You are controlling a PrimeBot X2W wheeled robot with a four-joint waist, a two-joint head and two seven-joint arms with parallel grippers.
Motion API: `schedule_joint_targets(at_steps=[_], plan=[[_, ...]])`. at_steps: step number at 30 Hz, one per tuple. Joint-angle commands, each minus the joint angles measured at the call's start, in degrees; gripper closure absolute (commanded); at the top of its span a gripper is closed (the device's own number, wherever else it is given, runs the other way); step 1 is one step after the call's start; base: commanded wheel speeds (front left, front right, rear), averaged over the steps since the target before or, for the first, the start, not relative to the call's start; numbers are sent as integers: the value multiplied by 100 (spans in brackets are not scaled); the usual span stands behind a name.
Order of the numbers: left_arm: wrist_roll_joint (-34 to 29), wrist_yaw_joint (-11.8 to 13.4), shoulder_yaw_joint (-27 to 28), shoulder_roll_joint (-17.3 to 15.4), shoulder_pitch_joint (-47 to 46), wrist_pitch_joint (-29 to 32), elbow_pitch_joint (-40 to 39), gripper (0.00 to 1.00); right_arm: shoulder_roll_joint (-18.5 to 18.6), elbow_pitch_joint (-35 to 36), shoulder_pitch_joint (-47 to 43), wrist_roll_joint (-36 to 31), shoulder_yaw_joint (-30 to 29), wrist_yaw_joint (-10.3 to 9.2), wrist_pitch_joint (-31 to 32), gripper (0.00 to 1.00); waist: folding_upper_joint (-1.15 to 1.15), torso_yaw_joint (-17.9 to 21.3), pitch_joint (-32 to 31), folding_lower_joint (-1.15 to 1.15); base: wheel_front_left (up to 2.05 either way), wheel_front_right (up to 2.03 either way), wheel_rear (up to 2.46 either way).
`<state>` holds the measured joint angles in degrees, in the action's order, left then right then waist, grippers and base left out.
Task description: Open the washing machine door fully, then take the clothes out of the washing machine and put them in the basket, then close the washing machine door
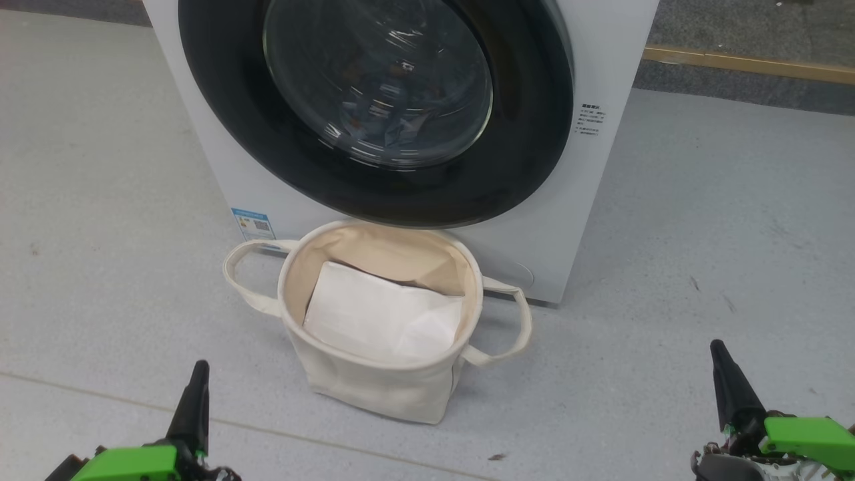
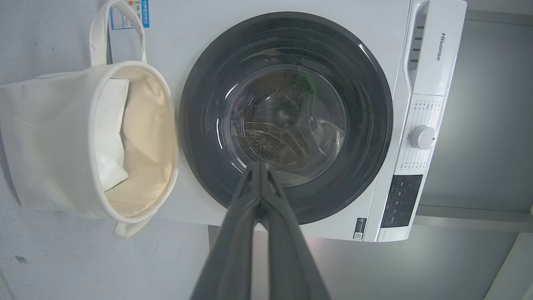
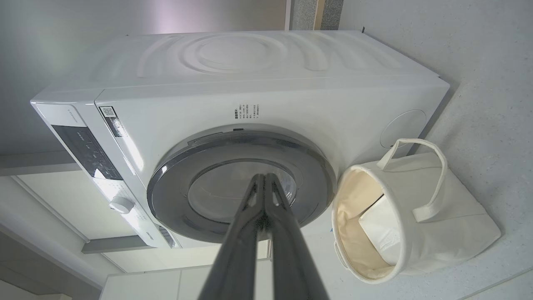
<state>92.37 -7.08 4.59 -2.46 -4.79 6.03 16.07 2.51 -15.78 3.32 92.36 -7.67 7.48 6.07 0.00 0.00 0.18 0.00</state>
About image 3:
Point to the cream fabric laundry basket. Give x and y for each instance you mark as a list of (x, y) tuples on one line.
[(441, 216)]

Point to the white front-load washing machine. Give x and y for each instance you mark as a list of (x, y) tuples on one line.
[(291, 96)]

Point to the white round control knob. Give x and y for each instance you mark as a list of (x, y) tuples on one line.
[(121, 205)]

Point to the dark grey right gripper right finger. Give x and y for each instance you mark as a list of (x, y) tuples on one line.
[(287, 250)]

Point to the white folded cloth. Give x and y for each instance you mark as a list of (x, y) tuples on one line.
[(381, 229)]

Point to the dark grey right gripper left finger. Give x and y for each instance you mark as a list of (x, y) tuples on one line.
[(241, 241)]

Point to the white detergent drawer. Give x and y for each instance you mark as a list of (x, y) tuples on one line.
[(164, 237)]

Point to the black washing machine control panel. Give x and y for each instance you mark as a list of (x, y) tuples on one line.
[(89, 152)]

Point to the QR code sticker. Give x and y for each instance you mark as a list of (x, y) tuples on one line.
[(112, 121)]

